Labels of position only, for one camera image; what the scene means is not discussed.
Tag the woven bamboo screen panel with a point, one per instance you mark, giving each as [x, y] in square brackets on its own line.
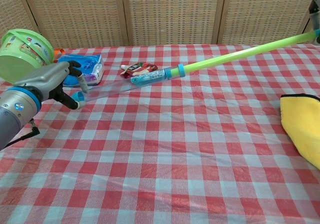
[306, 36]
[172, 14]
[75, 14]
[265, 14]
[10, 9]

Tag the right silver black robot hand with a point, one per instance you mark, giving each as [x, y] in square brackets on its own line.
[316, 11]

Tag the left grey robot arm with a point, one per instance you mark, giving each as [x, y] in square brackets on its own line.
[12, 114]

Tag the blue tissue pack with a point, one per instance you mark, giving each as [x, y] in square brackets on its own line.
[92, 66]

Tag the yellow microfibre cloth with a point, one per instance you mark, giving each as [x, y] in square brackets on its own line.
[302, 119]

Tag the green blue water pump toy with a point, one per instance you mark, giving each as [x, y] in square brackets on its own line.
[212, 61]

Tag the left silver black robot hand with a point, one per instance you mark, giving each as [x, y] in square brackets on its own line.
[47, 80]

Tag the red white checkered tablecloth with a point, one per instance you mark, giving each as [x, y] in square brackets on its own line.
[160, 171]

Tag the red spouted snack pouch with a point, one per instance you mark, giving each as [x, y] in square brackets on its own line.
[140, 69]

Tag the green plastic bucket with label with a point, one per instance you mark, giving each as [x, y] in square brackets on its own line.
[15, 64]

